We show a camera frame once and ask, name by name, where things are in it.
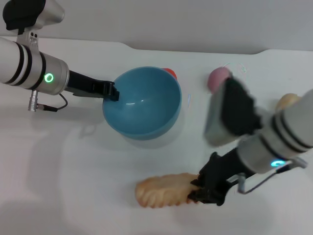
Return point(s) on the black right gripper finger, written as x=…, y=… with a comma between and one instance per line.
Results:
x=200, y=197
x=197, y=184

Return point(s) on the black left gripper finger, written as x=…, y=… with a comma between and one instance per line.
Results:
x=112, y=93

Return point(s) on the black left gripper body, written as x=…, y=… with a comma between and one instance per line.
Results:
x=83, y=84

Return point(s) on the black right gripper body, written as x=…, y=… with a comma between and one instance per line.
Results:
x=217, y=171

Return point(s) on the long toasted bread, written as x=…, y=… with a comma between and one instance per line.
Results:
x=166, y=189

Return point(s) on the blue bowl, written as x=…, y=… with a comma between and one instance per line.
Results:
x=144, y=105

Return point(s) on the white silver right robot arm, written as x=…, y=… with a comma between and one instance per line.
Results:
x=281, y=137

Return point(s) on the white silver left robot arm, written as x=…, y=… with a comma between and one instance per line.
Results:
x=24, y=66

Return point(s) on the red toy pear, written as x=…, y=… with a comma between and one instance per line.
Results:
x=171, y=73

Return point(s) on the pink toy peach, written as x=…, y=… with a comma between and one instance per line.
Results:
x=216, y=77

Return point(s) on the beige toy potato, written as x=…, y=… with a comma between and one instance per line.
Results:
x=287, y=100

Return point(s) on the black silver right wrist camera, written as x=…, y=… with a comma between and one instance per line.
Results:
x=232, y=115

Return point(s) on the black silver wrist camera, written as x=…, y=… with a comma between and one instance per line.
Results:
x=232, y=115
x=29, y=12

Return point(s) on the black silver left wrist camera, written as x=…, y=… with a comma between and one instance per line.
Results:
x=29, y=12

